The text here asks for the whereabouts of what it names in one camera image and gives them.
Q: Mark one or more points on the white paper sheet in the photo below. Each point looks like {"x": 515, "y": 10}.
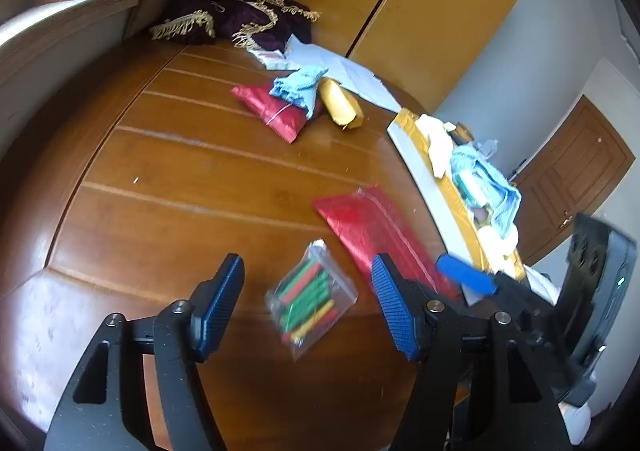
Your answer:
{"x": 355, "y": 78}

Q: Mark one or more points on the bag of coloured sticks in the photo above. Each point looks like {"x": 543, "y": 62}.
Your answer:
{"x": 310, "y": 299}

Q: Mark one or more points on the blue towel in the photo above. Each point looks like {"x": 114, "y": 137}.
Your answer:
{"x": 508, "y": 198}

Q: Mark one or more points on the yellow padded envelope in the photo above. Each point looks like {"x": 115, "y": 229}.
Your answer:
{"x": 342, "y": 106}

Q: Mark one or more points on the small white red packet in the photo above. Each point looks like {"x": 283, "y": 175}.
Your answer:
{"x": 271, "y": 60}

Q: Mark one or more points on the blue cartoon wipes pack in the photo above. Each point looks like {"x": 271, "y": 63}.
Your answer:
{"x": 476, "y": 191}

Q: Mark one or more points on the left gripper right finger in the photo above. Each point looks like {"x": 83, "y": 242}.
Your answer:
{"x": 401, "y": 302}

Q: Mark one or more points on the dark purple fringed cloth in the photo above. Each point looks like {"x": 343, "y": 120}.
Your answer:
{"x": 247, "y": 24}

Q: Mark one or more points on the red foil pouch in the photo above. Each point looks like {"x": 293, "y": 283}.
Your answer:
{"x": 368, "y": 224}
{"x": 283, "y": 118}

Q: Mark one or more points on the brown wooden door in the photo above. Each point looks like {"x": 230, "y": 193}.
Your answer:
{"x": 574, "y": 172}

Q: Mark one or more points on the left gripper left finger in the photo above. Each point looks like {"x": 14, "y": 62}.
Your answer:
{"x": 213, "y": 302}

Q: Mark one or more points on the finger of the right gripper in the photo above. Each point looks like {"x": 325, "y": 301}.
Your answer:
{"x": 458, "y": 271}

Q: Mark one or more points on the small blue cloth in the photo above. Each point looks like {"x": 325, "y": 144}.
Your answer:
{"x": 300, "y": 88}

